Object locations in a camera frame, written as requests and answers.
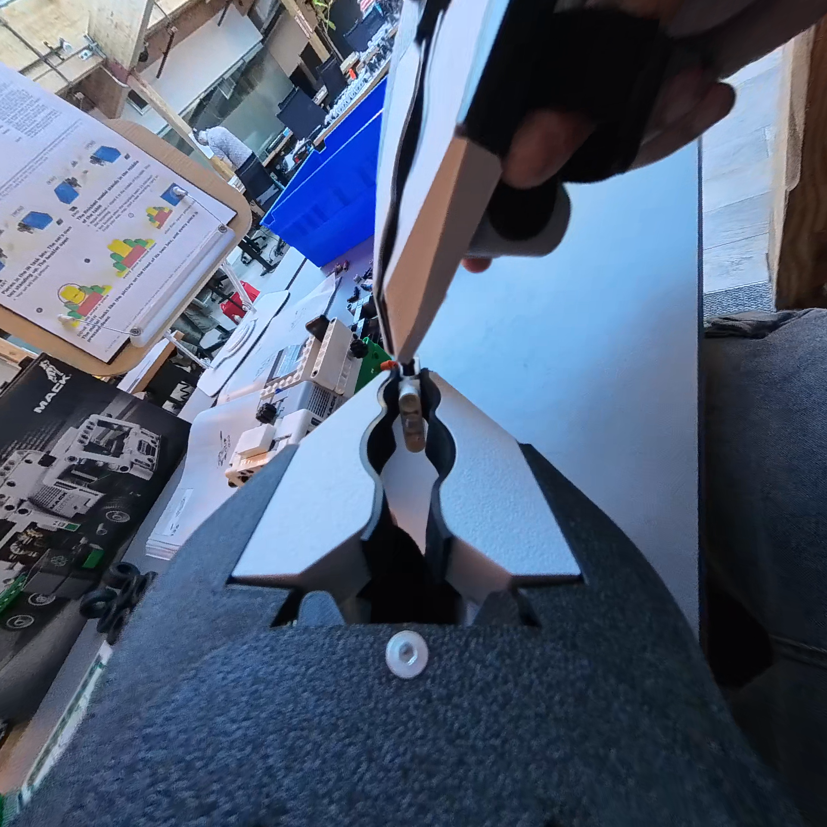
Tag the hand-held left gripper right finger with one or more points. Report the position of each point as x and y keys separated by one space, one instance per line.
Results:
x=504 y=510

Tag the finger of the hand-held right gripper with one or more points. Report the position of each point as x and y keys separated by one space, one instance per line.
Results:
x=446 y=194
x=394 y=129

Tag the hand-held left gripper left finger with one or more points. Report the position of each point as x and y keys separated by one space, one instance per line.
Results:
x=316 y=504

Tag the white lego truck model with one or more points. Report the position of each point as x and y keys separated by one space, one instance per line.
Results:
x=303 y=400

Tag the green lego plate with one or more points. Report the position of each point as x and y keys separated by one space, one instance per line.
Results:
x=376 y=358

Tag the black lego tyres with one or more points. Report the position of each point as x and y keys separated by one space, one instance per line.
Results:
x=119 y=597

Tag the black lego box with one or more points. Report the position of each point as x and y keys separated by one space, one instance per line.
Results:
x=77 y=491

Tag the person's right hand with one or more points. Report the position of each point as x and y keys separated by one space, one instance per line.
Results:
x=698 y=110

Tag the blue plastic bin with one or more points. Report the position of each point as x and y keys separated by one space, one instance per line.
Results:
x=329 y=187

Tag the white paper booklet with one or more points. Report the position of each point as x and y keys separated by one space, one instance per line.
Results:
x=194 y=484

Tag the black office chair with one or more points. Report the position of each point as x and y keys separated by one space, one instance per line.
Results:
x=258 y=181

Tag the white rounded pad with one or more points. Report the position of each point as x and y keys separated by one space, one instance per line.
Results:
x=249 y=342

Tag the wooden clipboard stand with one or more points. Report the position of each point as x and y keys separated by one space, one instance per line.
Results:
x=229 y=223

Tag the printed instruction sheet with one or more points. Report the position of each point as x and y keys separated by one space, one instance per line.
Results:
x=97 y=213

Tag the green-edged white booklet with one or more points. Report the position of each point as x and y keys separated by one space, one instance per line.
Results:
x=51 y=743

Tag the wooden post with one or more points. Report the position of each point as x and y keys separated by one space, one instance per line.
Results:
x=801 y=174

